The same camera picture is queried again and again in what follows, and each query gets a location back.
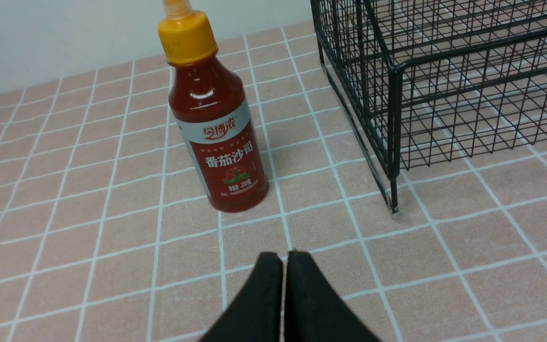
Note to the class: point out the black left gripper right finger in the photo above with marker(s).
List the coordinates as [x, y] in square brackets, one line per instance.
[313, 311]

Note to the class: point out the red ketchup bottle yellow cap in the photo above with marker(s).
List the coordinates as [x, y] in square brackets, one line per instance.
[209, 105]

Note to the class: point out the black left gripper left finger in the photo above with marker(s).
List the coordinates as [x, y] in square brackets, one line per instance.
[254, 314]

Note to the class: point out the black wire mesh shelf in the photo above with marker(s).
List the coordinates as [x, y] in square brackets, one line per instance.
[429, 81]

